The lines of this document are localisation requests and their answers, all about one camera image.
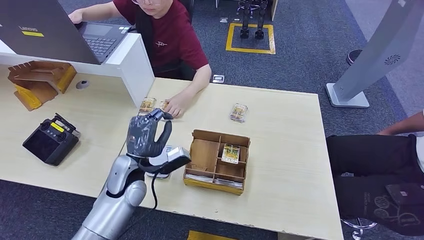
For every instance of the dark grey laptop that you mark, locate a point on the dark grey laptop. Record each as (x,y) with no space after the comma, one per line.
(46,36)

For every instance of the black robot leg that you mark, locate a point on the black robot leg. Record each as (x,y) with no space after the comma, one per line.
(245,23)
(260,23)

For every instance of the wrapped gold card pack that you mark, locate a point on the wrapped gold card pack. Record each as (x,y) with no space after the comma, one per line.
(238,113)

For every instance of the gold patterned ID card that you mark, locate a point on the gold patterned ID card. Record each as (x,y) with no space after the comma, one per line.
(163,105)

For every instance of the black smartphone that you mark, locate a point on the black smartphone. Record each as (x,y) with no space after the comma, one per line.
(404,193)

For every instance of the person's left hand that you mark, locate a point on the person's left hand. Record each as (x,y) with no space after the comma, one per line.
(177,105)

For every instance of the person's left forearm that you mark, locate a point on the person's left forearm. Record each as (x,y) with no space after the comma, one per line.
(198,81)

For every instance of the black round base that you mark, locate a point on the black round base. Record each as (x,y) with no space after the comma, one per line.
(352,56)

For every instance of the person's right hand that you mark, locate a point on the person's right hand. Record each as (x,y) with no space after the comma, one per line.
(76,16)

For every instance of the chrome stool base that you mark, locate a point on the chrome stool base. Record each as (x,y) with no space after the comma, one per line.
(359,227)

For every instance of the brown wooden divided box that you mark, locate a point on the brown wooden divided box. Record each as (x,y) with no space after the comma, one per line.
(202,155)

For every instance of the brown wooden rack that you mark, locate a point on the brown wooden rack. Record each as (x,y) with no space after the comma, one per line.
(36,89)

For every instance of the grey round desk grommet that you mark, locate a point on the grey round desk grommet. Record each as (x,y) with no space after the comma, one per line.
(82,84)

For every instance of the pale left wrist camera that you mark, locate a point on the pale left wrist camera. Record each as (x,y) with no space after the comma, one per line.
(179,155)

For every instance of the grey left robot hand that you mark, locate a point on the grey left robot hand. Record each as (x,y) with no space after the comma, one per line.
(142,137)

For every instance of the person's right forearm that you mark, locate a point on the person's right forearm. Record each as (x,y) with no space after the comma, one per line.
(99,8)
(404,125)

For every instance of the silver floor socket plate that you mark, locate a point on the silver floor socket plate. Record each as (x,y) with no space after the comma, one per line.
(223,20)
(218,78)
(236,19)

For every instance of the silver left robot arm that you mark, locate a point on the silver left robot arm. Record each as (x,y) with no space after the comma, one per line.
(112,205)

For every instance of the person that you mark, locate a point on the person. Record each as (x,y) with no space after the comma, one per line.
(172,36)
(364,165)

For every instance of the black controller with screen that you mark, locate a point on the black controller with screen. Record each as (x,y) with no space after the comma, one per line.
(46,145)

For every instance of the white desk riser shelf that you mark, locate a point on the white desk riser shelf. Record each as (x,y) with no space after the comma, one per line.
(132,66)

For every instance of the white standing kiosk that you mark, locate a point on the white standing kiosk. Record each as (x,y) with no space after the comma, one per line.
(381,49)

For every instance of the yellow floor tape square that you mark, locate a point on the yellow floor tape square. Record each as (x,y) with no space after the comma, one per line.
(250,50)

